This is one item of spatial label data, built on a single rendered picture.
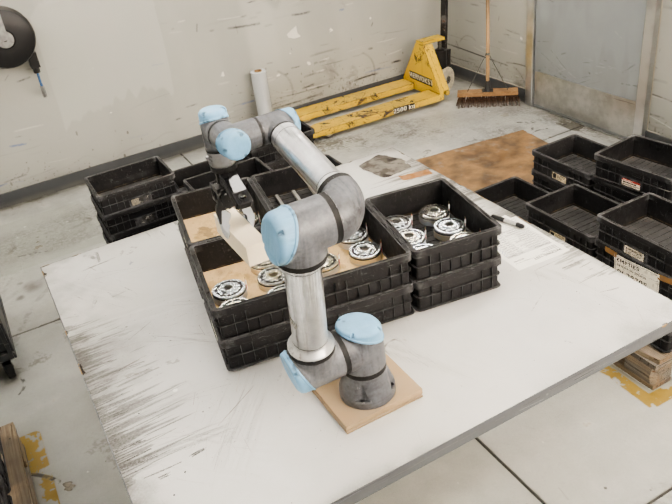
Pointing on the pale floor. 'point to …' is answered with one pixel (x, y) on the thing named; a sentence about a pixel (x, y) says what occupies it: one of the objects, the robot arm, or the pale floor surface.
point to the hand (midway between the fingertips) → (240, 231)
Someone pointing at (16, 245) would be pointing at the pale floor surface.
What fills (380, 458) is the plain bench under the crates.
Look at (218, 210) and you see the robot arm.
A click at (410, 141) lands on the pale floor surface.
